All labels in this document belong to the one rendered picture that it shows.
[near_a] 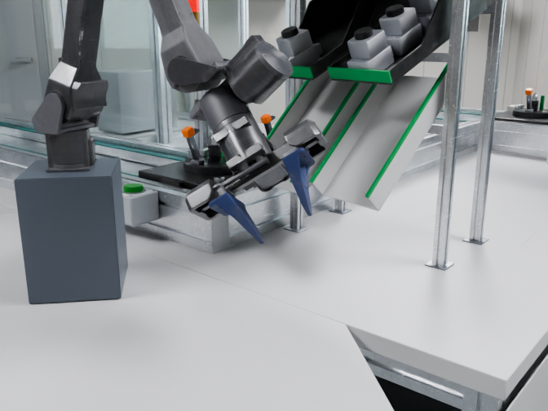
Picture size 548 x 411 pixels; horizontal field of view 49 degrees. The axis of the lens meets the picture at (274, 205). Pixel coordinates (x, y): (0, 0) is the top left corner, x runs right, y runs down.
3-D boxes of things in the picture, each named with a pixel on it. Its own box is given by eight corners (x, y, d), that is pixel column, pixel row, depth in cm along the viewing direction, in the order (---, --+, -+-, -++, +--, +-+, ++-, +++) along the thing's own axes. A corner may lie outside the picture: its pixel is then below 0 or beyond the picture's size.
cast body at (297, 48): (293, 76, 106) (281, 38, 103) (280, 72, 110) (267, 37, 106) (329, 54, 109) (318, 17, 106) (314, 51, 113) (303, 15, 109)
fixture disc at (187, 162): (215, 178, 126) (214, 170, 125) (170, 170, 134) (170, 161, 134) (258, 167, 136) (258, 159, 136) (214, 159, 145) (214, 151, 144)
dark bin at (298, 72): (312, 81, 103) (299, 40, 99) (263, 76, 112) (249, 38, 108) (409, 10, 115) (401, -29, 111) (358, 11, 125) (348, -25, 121)
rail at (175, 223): (213, 254, 115) (211, 199, 112) (-14, 182, 169) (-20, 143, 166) (233, 246, 119) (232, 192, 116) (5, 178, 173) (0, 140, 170)
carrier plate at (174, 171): (215, 197, 120) (215, 187, 119) (138, 178, 134) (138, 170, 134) (289, 175, 138) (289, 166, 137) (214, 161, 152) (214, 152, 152)
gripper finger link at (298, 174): (302, 146, 71) (315, 161, 77) (276, 161, 72) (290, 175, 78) (329, 195, 69) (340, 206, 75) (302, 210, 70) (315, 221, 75)
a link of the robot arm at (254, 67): (162, 69, 78) (218, 2, 72) (199, 66, 85) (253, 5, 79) (214, 139, 77) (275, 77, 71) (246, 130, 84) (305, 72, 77)
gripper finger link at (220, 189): (264, 155, 73) (274, 164, 77) (201, 192, 75) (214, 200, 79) (271, 167, 73) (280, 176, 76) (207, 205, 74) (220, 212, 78)
